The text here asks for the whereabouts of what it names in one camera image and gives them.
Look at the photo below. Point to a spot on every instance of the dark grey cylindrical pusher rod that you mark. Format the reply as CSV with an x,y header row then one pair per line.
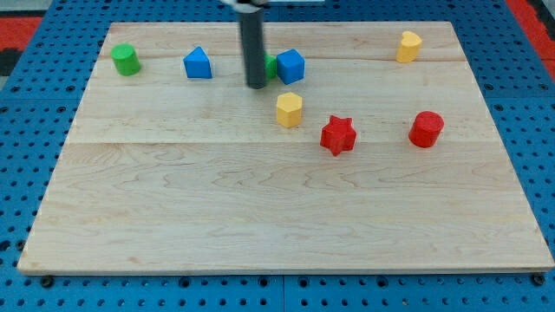
x,y
252,41

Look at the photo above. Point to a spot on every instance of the blue cube block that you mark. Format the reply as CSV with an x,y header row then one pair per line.
x,y
290,66

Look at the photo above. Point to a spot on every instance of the green block behind rod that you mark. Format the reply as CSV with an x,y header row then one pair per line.
x,y
270,62

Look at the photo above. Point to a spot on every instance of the blue triangular prism block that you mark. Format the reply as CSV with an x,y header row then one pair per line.
x,y
197,64

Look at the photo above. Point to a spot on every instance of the yellow hexagonal prism block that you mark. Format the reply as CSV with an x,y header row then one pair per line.
x,y
289,110

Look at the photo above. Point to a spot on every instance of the green cylinder block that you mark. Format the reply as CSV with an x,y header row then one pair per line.
x,y
125,59

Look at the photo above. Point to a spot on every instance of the red star block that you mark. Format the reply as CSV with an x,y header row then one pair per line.
x,y
338,135

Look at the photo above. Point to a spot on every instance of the yellow heart block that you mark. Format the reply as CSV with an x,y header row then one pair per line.
x,y
409,47

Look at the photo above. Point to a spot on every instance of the light wooden board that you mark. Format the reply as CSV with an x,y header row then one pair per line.
x,y
165,175

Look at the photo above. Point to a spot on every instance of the red cylinder block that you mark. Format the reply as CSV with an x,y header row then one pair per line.
x,y
426,129

